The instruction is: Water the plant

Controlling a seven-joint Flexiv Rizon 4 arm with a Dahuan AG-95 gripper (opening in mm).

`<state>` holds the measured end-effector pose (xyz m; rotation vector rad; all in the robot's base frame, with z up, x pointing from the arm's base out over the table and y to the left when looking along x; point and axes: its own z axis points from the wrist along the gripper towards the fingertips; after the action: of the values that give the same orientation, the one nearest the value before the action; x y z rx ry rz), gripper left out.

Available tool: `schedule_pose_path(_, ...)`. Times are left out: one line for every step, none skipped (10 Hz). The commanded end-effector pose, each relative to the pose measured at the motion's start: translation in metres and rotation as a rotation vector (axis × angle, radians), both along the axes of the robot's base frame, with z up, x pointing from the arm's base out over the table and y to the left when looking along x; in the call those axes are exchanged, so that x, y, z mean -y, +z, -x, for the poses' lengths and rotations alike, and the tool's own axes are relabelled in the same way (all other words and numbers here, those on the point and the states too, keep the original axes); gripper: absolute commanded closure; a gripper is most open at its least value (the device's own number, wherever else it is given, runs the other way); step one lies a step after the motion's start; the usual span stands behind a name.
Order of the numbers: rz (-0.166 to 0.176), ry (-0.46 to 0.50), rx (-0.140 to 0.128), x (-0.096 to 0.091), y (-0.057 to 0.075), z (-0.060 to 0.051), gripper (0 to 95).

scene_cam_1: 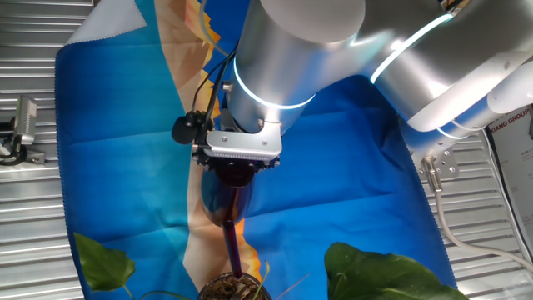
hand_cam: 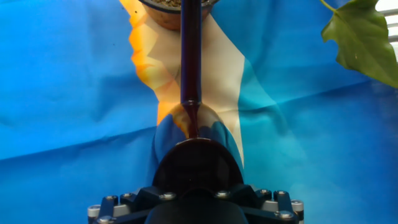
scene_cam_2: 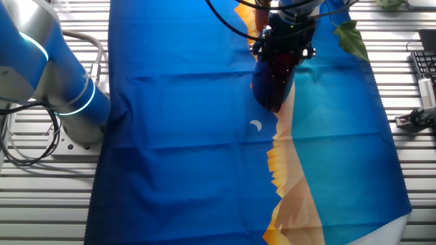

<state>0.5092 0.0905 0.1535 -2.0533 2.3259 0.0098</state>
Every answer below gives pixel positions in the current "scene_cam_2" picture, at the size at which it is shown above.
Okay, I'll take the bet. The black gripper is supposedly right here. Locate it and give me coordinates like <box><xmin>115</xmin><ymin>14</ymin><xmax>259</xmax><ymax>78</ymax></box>
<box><xmin>249</xmin><ymin>22</ymin><xmax>317</xmax><ymax>65</ymax></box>

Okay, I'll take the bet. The dark red translucent watering can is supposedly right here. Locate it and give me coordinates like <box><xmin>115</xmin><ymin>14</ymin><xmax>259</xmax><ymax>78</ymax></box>
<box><xmin>251</xmin><ymin>54</ymin><xmax>296</xmax><ymax>114</ymax></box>

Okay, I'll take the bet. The round plant pot with soil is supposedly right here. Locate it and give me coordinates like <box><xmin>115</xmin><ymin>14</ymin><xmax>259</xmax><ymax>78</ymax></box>
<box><xmin>254</xmin><ymin>0</ymin><xmax>272</xmax><ymax>33</ymax></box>

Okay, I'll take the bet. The small green leaf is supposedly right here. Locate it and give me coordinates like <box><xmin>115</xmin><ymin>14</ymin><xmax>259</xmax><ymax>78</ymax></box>
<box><xmin>332</xmin><ymin>19</ymin><xmax>371</xmax><ymax>63</ymax></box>

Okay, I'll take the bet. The blue landscape print cloth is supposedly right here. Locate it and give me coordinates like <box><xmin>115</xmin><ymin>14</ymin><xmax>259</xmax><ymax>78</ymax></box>
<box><xmin>83</xmin><ymin>0</ymin><xmax>412</xmax><ymax>245</ymax></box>

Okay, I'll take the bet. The black keyboard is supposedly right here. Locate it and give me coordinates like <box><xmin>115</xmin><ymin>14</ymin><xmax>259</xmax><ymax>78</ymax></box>
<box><xmin>409</xmin><ymin>50</ymin><xmax>436</xmax><ymax>86</ymax></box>

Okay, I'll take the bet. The grey flat device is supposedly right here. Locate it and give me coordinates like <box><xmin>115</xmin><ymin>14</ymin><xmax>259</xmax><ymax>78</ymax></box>
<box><xmin>405</xmin><ymin>0</ymin><xmax>436</xmax><ymax>10</ymax></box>

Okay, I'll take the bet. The black flat device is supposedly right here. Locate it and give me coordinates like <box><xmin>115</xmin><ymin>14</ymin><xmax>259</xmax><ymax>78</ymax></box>
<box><xmin>418</xmin><ymin>29</ymin><xmax>436</xmax><ymax>52</ymax></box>

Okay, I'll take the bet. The thick grey robot cable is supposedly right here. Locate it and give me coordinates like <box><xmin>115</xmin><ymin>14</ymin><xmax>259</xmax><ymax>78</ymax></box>
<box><xmin>61</xmin><ymin>29</ymin><xmax>104</xmax><ymax>86</ymax></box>

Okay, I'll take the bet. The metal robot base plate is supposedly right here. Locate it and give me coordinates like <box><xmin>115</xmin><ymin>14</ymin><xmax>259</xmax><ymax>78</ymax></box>
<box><xmin>47</xmin><ymin>127</ymin><xmax>103</xmax><ymax>161</ymax></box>

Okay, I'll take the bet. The black cable bundle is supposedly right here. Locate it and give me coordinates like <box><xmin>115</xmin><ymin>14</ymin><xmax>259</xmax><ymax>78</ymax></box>
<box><xmin>0</xmin><ymin>100</ymin><xmax>63</xmax><ymax>167</ymax></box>

